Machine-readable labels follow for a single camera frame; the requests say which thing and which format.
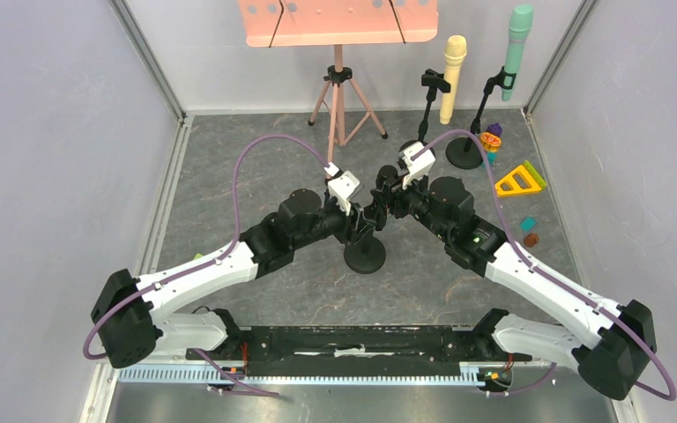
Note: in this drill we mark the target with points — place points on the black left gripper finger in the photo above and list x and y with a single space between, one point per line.
368 217
360 234

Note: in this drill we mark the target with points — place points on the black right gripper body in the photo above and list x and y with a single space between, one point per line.
413 200

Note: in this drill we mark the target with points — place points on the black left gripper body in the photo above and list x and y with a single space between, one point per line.
347 232

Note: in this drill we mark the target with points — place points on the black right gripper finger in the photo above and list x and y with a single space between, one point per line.
380 213
393 188

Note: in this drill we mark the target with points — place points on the black microphone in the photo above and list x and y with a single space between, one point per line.
387 176

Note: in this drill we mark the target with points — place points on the black microphone desk stand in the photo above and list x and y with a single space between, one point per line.
365 257

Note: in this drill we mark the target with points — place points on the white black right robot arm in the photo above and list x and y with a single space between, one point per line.
608 344

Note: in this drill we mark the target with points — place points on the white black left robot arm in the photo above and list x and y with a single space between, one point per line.
136 316

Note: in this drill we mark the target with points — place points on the black right microphone stand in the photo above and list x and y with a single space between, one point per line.
462 152

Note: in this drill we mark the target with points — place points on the black middle microphone stand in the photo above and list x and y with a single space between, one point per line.
435 83

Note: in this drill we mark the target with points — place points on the yellow microphone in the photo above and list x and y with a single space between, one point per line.
454 52

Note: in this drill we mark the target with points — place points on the pink tripod music stand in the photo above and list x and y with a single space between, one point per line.
280 24

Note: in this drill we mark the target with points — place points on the green microphone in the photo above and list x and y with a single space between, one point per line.
520 25

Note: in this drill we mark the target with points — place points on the teal toy block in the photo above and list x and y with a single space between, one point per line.
489 160

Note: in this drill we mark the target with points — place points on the purple toy block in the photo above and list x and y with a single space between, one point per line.
495 129

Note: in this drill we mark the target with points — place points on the yellow triangular toy block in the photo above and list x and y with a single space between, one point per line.
522 180

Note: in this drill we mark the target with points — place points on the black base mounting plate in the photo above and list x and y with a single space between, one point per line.
423 350

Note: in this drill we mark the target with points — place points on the small teal cube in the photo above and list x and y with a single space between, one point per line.
528 224

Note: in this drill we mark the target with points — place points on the brown round toy piece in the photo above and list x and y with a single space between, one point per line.
531 240

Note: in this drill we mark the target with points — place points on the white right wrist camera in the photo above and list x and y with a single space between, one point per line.
416 160

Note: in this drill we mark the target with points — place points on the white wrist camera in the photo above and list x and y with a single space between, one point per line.
342 185
416 160

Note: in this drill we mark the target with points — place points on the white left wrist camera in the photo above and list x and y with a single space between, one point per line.
342 185

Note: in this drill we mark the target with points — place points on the white slotted cable duct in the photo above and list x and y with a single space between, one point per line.
204 373

